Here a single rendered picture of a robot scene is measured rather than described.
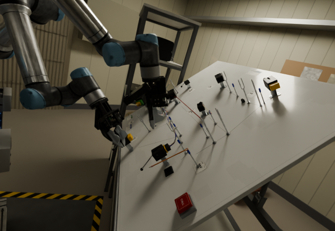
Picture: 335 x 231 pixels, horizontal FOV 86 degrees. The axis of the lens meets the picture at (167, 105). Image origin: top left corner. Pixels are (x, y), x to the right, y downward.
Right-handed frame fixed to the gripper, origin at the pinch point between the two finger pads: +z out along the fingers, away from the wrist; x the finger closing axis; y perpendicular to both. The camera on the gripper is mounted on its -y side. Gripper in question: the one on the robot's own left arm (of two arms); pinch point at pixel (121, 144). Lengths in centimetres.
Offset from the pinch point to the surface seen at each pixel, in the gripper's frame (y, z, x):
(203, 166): 22.2, 23.3, 13.4
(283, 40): 18, 12, 302
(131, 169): -17.0, 15.3, 5.6
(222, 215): 2, 63, 26
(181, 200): 22.5, 24.1, -3.7
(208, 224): 2, 57, 15
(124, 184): -14.4, 18.0, -2.6
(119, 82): -265, -86, 201
